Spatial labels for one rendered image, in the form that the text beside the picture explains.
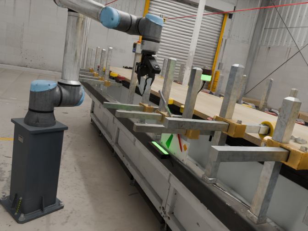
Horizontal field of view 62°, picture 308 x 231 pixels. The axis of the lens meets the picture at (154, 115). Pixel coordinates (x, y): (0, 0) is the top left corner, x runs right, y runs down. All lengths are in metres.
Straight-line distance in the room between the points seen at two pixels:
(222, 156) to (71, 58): 1.33
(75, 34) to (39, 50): 7.23
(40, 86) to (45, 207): 0.83
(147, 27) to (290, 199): 0.93
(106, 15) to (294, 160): 0.95
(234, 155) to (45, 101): 1.29
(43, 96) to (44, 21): 7.34
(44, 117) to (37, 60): 7.31
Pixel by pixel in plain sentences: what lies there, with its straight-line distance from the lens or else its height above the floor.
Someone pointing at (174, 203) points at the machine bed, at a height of 0.24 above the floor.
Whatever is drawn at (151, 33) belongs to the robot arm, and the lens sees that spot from 1.24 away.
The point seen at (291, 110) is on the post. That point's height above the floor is 1.07.
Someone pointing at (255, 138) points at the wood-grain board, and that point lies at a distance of 1.15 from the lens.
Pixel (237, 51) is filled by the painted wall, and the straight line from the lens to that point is 11.40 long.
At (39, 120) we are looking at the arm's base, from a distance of 1.72.
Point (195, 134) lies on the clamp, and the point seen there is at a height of 0.84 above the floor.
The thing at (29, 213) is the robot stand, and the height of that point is 0.03.
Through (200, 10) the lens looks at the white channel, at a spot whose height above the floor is 1.74.
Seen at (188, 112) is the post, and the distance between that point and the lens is 1.20.
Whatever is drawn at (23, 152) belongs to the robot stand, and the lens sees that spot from 1.79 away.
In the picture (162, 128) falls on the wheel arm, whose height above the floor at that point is 0.85.
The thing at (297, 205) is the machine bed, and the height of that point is 0.73.
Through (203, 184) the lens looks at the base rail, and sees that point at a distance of 1.06.
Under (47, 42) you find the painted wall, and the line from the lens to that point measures 8.95.
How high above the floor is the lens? 1.14
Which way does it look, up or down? 12 degrees down
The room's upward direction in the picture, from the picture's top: 11 degrees clockwise
